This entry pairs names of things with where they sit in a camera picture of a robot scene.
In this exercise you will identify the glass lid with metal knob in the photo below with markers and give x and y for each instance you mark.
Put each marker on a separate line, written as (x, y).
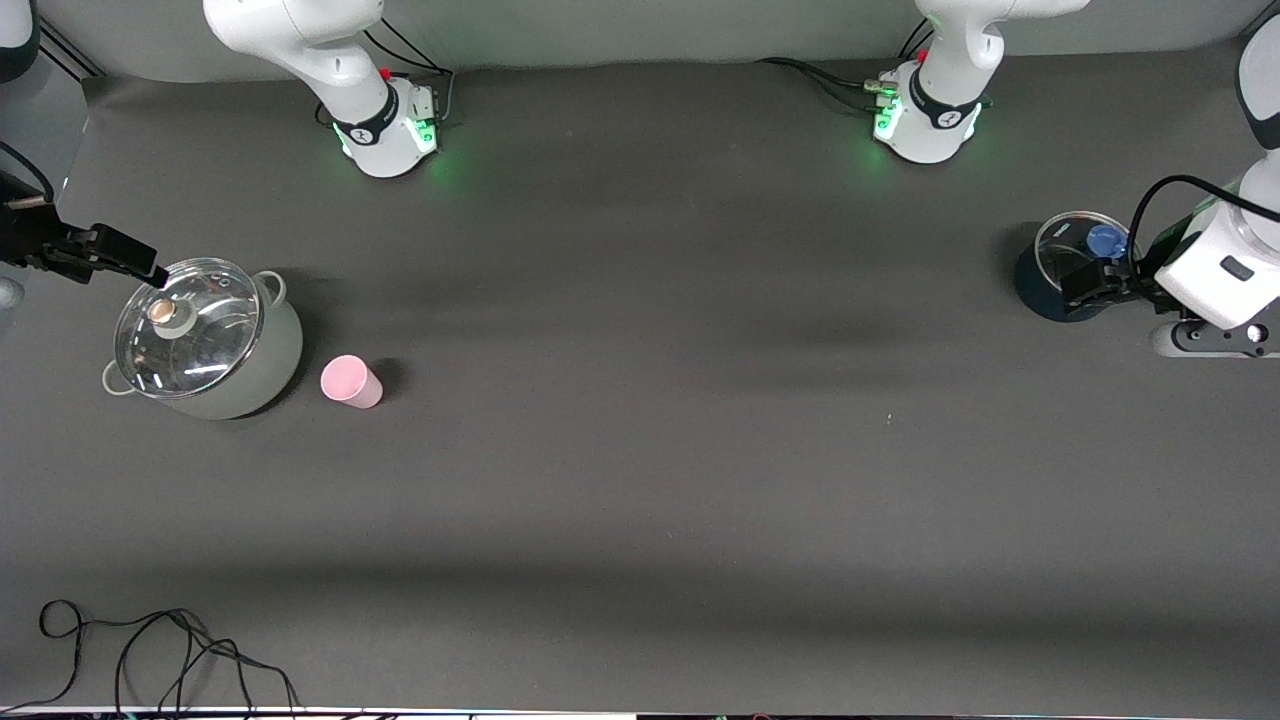
(215, 340)

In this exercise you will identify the dark blue saucepan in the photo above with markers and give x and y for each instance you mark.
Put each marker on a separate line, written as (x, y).
(1035, 300)

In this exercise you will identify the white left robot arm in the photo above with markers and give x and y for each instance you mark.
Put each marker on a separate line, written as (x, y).
(950, 110)

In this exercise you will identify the dark grey table mat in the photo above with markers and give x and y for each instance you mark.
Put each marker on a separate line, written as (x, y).
(640, 450)

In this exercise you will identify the glass lid with blue knob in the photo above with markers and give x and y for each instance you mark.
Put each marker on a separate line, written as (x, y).
(1105, 240)

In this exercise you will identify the pink plastic cup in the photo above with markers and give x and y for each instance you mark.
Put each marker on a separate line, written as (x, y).
(350, 382)

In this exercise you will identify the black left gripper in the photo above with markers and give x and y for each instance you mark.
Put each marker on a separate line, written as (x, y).
(1132, 284)

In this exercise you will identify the grey-green cooking pot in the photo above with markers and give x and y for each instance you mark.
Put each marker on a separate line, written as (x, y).
(272, 370)

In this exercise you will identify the black camera mounting bracket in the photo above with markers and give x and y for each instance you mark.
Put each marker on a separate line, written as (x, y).
(1225, 322)

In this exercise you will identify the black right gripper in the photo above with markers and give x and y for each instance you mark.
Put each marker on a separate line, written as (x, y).
(28, 243)

